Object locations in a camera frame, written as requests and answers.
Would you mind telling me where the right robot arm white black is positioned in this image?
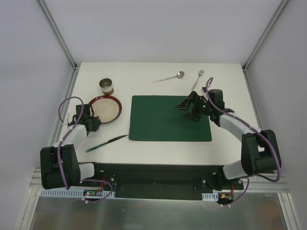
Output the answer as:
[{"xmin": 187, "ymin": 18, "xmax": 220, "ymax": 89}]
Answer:
[{"xmin": 175, "ymin": 87, "xmax": 282, "ymax": 190}]

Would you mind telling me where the silver spoon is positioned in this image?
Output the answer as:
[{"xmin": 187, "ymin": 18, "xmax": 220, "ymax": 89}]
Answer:
[{"xmin": 153, "ymin": 71, "xmax": 185, "ymax": 83}]

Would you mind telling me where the white cable duct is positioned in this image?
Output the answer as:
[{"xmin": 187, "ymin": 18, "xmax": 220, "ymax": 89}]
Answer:
[
  {"xmin": 41, "ymin": 189, "xmax": 115, "ymax": 199},
  {"xmin": 201, "ymin": 192, "xmax": 219, "ymax": 202}
]

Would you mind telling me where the aluminium frame post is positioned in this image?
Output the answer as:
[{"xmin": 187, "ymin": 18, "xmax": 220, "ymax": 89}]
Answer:
[
  {"xmin": 242, "ymin": 0, "xmax": 290, "ymax": 71},
  {"xmin": 37, "ymin": 0, "xmax": 81, "ymax": 71}
]

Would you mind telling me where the steel cup brown base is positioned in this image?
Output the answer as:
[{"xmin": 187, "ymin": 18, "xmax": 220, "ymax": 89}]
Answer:
[{"xmin": 99, "ymin": 78, "xmax": 114, "ymax": 95}]

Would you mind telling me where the silver fork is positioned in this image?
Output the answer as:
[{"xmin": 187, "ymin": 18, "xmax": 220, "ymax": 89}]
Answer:
[{"xmin": 191, "ymin": 69, "xmax": 204, "ymax": 91}]

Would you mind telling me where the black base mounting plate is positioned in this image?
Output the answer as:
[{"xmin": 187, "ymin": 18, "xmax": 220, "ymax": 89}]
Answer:
[{"xmin": 81, "ymin": 163, "xmax": 243, "ymax": 200}]

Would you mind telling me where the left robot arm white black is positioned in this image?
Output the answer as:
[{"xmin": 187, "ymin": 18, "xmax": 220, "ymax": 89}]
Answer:
[{"xmin": 40, "ymin": 104, "xmax": 102, "ymax": 190}]

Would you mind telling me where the red rimmed beige plate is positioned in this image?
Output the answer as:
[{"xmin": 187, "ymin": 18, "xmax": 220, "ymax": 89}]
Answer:
[{"xmin": 89, "ymin": 95, "xmax": 122, "ymax": 125}]

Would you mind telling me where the right aluminium frame post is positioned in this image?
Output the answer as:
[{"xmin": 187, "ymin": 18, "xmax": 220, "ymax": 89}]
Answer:
[{"xmin": 242, "ymin": 0, "xmax": 290, "ymax": 71}]

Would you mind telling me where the left white cable duct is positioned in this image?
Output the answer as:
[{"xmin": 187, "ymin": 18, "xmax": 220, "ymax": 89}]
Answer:
[{"xmin": 41, "ymin": 189, "xmax": 115, "ymax": 199}]

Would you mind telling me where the black knife green handle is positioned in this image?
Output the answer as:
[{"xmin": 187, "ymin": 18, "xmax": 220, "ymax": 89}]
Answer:
[{"xmin": 85, "ymin": 135, "xmax": 128, "ymax": 153}]

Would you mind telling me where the dark green placemat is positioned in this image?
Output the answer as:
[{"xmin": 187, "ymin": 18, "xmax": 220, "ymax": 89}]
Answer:
[{"xmin": 129, "ymin": 95, "xmax": 212, "ymax": 142}]

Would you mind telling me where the right white cable duct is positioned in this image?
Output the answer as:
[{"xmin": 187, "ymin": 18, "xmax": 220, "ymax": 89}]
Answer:
[{"xmin": 201, "ymin": 192, "xmax": 219, "ymax": 202}]

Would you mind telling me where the front aluminium rail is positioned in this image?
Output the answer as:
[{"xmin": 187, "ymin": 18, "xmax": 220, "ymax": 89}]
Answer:
[{"xmin": 29, "ymin": 169, "xmax": 290, "ymax": 193}]

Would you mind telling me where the left aluminium frame post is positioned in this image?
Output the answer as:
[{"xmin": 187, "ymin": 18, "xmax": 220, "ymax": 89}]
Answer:
[{"xmin": 37, "ymin": 0, "xmax": 81, "ymax": 71}]

